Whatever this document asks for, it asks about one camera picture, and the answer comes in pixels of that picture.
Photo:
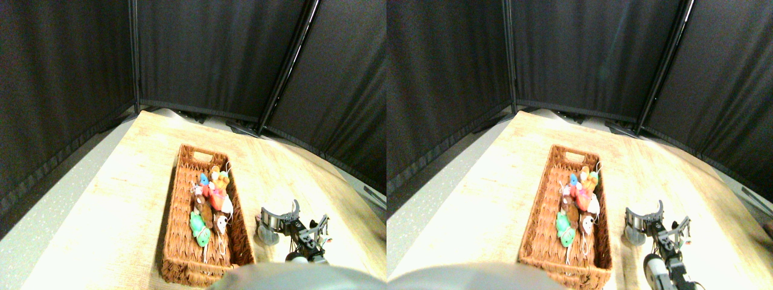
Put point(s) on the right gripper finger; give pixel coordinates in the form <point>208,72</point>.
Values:
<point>297,211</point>
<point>273,220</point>
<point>637,220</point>
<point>661,211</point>

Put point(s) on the grey mouse toy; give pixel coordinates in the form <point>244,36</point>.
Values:
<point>633,235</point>
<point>268,235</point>

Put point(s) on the red plush toy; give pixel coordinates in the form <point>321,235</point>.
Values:
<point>216,198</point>
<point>584,198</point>

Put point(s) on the tan plush toy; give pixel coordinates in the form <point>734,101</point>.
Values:
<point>587,177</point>
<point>220,177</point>

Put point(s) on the brown plush toy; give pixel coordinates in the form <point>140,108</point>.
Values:
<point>571,212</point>
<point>204,212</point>

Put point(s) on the blue plush toy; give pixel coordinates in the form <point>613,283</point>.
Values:
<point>204,179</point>
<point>574,179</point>

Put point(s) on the orange white plush toy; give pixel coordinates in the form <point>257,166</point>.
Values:
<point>197,191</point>
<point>566,191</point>

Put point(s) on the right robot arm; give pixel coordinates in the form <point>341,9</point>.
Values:
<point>655,269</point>
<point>299,258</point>

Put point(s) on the curtain stand foot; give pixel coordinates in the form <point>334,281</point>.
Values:
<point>569,116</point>
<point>244,129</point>
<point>756,200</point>
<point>374,197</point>
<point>192,116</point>
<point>622,129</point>

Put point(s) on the brown wicker basket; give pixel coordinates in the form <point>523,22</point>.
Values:
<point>180,241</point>
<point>539,241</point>

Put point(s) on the curtain stand pole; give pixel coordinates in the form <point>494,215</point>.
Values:
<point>287,66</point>
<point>134,57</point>
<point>510,57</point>
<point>664,66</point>

